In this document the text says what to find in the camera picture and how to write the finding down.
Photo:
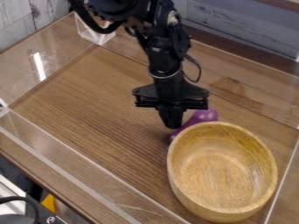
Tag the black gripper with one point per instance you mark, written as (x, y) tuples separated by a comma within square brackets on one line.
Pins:
[(171, 94)]

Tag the purple toy eggplant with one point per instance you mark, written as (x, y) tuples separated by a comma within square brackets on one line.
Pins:
[(201, 116)]

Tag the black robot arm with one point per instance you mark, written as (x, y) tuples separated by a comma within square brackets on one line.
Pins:
[(154, 22)]

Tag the brown wooden bowl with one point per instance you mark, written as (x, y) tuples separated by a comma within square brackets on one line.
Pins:
[(222, 171)]

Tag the black device with yellow label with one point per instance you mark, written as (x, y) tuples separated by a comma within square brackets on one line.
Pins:
[(42, 210)]

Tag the clear acrylic tray wall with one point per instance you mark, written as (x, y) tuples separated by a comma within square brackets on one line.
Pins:
[(86, 186)]

